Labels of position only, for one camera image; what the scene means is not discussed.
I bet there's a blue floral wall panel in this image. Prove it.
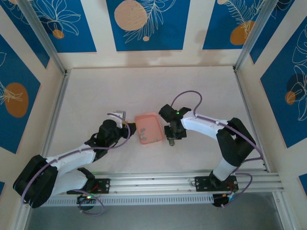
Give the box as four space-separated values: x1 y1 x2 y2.
249 0 307 65
260 23 307 149
0 33 41 154
202 0 272 50
0 0 50 69
106 0 191 52
25 0 97 53

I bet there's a white slotted cable duct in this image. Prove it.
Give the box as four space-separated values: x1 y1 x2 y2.
43 194 214 207

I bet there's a black mount plate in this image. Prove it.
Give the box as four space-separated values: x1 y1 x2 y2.
194 175 238 192
66 178 111 195

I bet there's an aluminium side rail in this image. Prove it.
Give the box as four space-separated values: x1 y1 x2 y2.
41 69 72 158
234 67 272 172

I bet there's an aluminium frame post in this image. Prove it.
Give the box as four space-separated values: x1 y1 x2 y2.
272 191 295 230
14 202 33 230
18 0 68 75
234 0 276 72

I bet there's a pink plastic tray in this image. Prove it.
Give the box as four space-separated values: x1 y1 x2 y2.
134 111 165 146

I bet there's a black controller board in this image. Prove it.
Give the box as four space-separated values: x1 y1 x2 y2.
212 193 238 209
76 194 97 212

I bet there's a right black mount plate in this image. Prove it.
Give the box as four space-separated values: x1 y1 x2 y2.
194 175 238 192

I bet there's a left black mount plate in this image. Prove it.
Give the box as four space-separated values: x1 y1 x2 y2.
66 178 111 195

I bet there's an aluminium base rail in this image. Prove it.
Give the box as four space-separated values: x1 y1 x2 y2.
20 169 286 197

